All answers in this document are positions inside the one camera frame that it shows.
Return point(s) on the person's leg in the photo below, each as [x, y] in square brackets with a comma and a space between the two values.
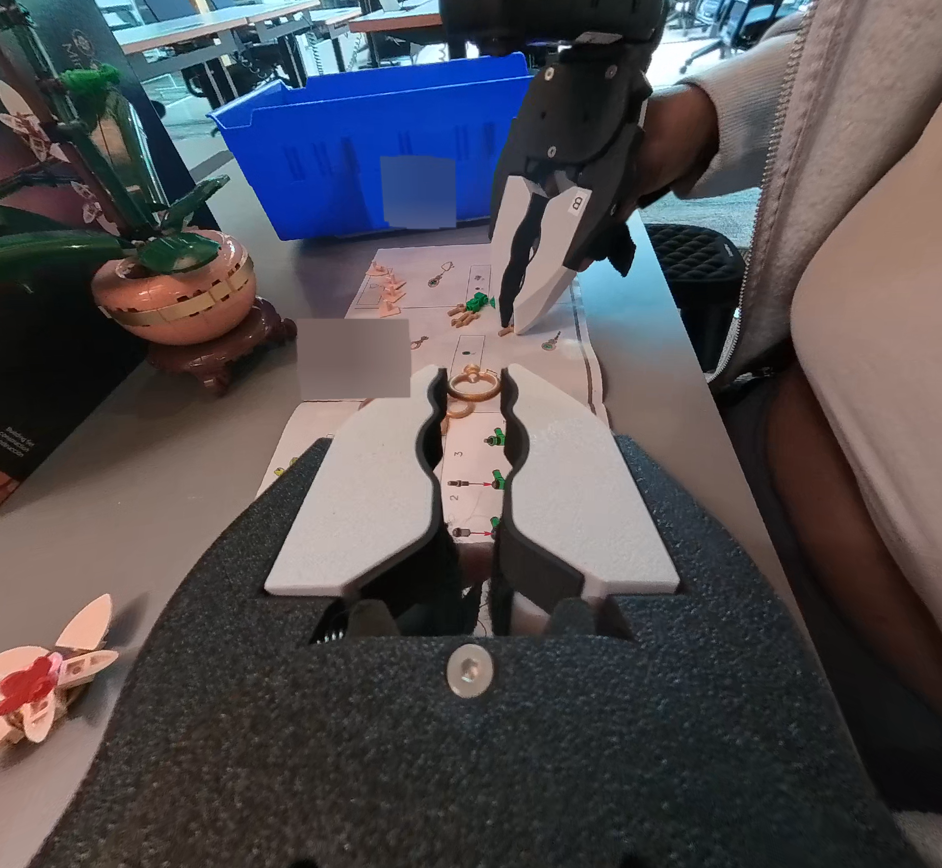
[831, 515]

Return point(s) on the person's right hand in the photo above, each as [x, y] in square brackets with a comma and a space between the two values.
[677, 139]

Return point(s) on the brick orchid in pink pot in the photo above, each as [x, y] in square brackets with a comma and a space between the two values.
[176, 294]

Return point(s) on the person's right forearm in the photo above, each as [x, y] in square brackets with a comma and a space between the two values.
[743, 124]

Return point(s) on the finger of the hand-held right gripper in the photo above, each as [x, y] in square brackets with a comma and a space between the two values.
[563, 250]
[504, 242]

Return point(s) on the black toy set box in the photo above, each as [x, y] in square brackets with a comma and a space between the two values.
[51, 382]

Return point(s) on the pink toy flower red centre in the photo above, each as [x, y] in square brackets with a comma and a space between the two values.
[44, 669]

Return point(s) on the person's white shirt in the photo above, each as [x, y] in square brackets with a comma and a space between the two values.
[876, 367]

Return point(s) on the wooden-top office desk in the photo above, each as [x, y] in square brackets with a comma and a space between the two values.
[221, 18]
[397, 18]

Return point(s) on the white instruction booklet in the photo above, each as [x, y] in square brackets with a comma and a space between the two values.
[559, 367]

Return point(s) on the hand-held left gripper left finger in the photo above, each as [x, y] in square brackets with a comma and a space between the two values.
[368, 485]

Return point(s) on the long blue plastic bin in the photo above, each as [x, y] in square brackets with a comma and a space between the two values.
[331, 147]

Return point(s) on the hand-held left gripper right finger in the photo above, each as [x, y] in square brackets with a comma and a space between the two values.
[589, 500]

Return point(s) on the black mesh office chair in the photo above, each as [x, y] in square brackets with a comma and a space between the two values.
[695, 257]

